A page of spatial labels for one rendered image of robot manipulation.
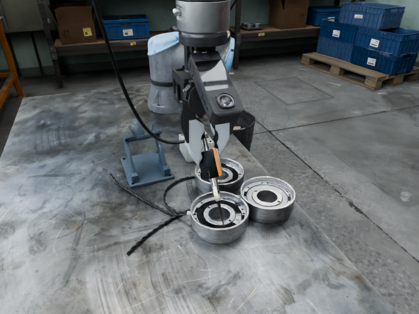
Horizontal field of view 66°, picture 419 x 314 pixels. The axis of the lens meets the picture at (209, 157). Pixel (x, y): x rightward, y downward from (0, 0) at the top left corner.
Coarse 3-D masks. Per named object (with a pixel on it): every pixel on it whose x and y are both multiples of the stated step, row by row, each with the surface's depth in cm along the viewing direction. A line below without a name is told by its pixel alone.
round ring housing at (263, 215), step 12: (252, 180) 66; (264, 180) 67; (276, 180) 66; (240, 192) 62; (264, 192) 65; (276, 192) 64; (288, 192) 64; (252, 204) 59; (264, 204) 61; (276, 204) 61; (288, 204) 59; (252, 216) 61; (264, 216) 59; (276, 216) 59
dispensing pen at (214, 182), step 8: (208, 136) 55; (208, 152) 53; (208, 160) 53; (200, 168) 57; (208, 168) 53; (216, 168) 54; (208, 176) 54; (216, 176) 53; (216, 184) 55; (216, 192) 55; (216, 200) 55
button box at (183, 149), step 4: (180, 136) 81; (208, 140) 79; (212, 140) 79; (180, 144) 82; (184, 144) 78; (208, 144) 78; (212, 144) 78; (180, 148) 83; (184, 148) 79; (184, 152) 80; (188, 152) 77; (184, 156) 80; (188, 156) 78; (188, 160) 78; (192, 160) 79
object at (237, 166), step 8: (224, 160) 73; (232, 160) 72; (224, 168) 71; (240, 168) 70; (200, 176) 69; (224, 176) 71; (232, 176) 69; (240, 176) 69; (200, 184) 66; (208, 184) 65; (224, 184) 64; (232, 184) 65; (240, 184) 67; (208, 192) 66; (232, 192) 66
